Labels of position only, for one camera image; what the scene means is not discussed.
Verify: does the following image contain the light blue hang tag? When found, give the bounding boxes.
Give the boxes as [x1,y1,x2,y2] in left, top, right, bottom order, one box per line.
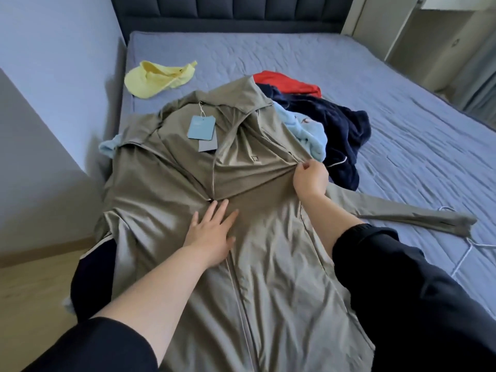
[187,101,217,141]

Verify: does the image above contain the grey hang tag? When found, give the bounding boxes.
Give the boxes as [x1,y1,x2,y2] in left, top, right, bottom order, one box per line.
[198,135,219,153]

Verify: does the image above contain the red garment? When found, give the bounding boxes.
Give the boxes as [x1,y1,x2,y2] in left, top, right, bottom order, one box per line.
[253,70,322,98]

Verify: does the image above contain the person's black long-sleeved top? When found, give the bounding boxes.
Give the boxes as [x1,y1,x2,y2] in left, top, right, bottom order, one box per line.
[22,223,496,372]

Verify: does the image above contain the olive zip jacket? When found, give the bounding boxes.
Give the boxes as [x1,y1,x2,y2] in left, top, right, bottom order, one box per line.
[93,75,478,372]

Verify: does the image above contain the yellow sun hat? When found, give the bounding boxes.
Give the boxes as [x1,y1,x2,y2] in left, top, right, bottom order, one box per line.
[124,60,198,99]

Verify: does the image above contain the person's right hand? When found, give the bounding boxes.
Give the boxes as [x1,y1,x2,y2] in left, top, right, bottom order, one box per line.
[293,159,329,201]

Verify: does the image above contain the person's right forearm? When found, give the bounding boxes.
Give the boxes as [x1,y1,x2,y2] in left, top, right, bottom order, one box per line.
[299,191,366,259]

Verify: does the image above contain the person's left hand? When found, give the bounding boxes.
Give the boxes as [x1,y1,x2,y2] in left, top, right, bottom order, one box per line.
[183,200,239,268]

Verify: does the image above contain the white cabinet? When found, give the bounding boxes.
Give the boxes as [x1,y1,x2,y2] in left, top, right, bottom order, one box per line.
[341,0,496,94]

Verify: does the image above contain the grey curtain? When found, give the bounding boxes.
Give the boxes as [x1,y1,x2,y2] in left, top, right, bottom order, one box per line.
[445,33,496,129]

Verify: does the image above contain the light blue garment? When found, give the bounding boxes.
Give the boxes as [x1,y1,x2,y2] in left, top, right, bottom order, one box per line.
[98,101,328,162]

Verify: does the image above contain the dark padded headboard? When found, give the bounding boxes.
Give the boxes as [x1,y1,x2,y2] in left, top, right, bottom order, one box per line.
[109,0,355,45]

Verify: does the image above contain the person's left forearm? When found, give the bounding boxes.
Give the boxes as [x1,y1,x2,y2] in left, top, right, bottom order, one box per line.
[92,244,212,367]

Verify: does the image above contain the navy garment with white piping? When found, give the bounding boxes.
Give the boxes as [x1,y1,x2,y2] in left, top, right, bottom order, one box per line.
[257,83,372,192]
[70,234,118,324]

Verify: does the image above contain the white wire clothes hanger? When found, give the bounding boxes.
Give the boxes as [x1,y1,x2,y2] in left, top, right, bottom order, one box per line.
[438,206,496,279]

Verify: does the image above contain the bed with blue-grey sheet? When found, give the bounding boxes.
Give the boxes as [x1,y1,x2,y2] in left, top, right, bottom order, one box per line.
[117,31,496,321]

